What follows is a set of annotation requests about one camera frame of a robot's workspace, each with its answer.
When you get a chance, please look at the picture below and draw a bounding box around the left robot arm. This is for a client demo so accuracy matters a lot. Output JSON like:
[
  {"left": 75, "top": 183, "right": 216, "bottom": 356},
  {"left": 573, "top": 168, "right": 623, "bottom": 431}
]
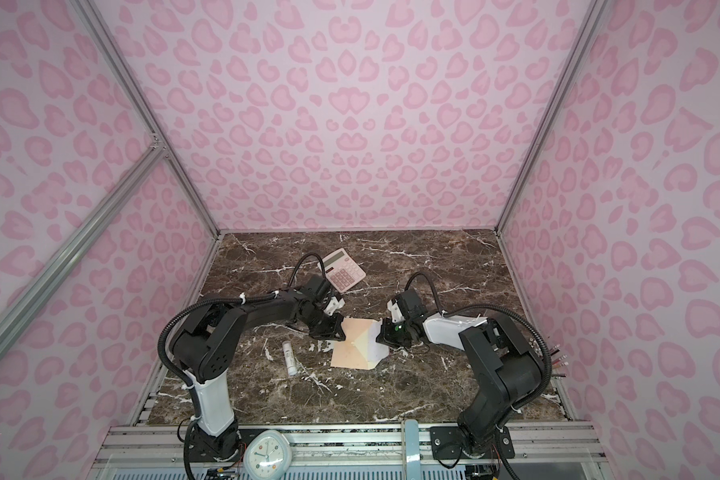
[{"left": 157, "top": 275, "right": 346, "bottom": 466}]

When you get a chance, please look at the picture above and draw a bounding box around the aluminium frame strut left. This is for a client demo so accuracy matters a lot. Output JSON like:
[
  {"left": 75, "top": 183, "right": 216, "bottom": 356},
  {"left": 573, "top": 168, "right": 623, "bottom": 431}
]
[{"left": 70, "top": 0, "right": 222, "bottom": 240}]

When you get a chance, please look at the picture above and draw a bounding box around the light blue tape strip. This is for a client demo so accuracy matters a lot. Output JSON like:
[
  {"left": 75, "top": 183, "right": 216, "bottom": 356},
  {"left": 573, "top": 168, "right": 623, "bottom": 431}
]
[{"left": 402, "top": 419, "right": 423, "bottom": 480}]

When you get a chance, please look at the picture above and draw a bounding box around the right black cable conduit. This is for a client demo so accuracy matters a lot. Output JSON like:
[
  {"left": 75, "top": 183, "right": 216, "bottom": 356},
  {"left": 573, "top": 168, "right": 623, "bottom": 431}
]
[{"left": 404, "top": 272, "right": 553, "bottom": 480}]

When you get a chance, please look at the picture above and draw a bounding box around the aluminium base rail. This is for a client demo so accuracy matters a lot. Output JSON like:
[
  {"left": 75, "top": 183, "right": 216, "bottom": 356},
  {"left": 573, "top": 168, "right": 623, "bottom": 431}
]
[{"left": 88, "top": 421, "right": 614, "bottom": 479}]

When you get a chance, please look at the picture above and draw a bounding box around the aluminium frame strut right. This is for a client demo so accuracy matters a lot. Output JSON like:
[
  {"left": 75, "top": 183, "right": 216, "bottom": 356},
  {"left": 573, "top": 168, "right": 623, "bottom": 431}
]
[{"left": 494, "top": 0, "right": 613, "bottom": 237}]

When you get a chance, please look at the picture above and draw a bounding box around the aluminium diagonal frame bar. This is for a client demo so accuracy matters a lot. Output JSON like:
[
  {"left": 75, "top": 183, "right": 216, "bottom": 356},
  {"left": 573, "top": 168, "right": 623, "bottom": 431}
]
[{"left": 0, "top": 141, "right": 164, "bottom": 361}]

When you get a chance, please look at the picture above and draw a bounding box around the white desk clock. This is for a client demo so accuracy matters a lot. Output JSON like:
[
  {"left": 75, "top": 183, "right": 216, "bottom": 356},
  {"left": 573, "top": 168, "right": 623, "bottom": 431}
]
[{"left": 243, "top": 430, "right": 293, "bottom": 480}]

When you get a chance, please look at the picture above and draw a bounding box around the white glue stick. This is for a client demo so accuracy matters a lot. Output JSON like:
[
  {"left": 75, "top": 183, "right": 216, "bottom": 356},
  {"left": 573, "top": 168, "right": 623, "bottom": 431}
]
[{"left": 282, "top": 341, "right": 299, "bottom": 377}]

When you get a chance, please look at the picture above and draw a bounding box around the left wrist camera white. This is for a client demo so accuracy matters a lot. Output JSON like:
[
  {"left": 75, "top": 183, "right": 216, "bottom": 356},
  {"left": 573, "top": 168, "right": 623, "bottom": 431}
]
[{"left": 324, "top": 296, "right": 345, "bottom": 316}]

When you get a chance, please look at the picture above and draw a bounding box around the peach envelope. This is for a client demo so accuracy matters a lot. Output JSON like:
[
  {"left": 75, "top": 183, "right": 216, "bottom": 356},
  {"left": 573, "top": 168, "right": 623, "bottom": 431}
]
[{"left": 331, "top": 318, "right": 390, "bottom": 370}]

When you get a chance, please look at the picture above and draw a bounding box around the red pencil cup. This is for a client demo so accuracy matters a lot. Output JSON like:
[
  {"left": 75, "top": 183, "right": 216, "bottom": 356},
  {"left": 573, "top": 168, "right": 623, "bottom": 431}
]
[{"left": 550, "top": 345, "right": 569, "bottom": 378}]

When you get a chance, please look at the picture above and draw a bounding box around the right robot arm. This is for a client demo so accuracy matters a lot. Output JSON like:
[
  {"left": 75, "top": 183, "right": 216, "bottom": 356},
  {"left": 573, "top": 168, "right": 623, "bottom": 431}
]
[{"left": 376, "top": 289, "right": 552, "bottom": 468}]

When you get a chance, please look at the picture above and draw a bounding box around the pink calculator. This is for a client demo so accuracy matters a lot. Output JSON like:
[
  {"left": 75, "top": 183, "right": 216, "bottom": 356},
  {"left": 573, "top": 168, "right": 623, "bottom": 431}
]
[{"left": 323, "top": 248, "right": 366, "bottom": 293}]

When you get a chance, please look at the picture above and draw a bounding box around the aluminium frame strut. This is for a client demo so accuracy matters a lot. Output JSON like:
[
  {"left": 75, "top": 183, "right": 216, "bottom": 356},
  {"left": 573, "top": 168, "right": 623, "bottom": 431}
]
[
  {"left": 70, "top": 0, "right": 222, "bottom": 240},
  {"left": 494, "top": 0, "right": 613, "bottom": 237}
]

